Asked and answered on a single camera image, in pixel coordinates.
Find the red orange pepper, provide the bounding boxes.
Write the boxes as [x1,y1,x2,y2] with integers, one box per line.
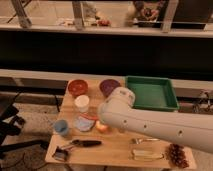
[80,114,98,121]

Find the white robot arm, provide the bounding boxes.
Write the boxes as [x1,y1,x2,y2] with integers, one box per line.
[97,87,213,154]

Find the purple bowl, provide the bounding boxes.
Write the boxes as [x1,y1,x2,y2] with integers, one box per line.
[99,79,121,97]

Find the red bowl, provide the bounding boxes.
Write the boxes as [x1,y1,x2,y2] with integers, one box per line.
[68,79,88,97]

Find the white cup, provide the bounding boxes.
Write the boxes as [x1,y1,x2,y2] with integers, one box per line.
[74,95,90,113]

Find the yellow red apple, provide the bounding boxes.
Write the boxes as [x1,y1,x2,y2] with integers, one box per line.
[95,121,109,133]

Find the green plastic tray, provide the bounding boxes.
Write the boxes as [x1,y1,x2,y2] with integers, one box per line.
[125,76,179,112]

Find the grey-blue cloth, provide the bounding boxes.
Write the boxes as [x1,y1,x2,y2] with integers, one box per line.
[74,116,95,132]

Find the wooden table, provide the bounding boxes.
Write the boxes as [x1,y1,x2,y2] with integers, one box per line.
[44,78,198,170]

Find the blue cup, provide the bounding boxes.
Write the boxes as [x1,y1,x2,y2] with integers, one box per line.
[53,120,69,136]

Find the metal clip tool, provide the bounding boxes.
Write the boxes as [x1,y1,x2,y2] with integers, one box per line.
[52,145,73,162]

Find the brown grape bunch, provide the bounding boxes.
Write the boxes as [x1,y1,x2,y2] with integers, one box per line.
[167,144,189,169]

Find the black chair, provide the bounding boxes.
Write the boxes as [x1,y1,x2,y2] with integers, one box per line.
[0,94,49,159]

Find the black handled tool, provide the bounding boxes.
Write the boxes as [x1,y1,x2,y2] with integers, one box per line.
[71,139,102,147]

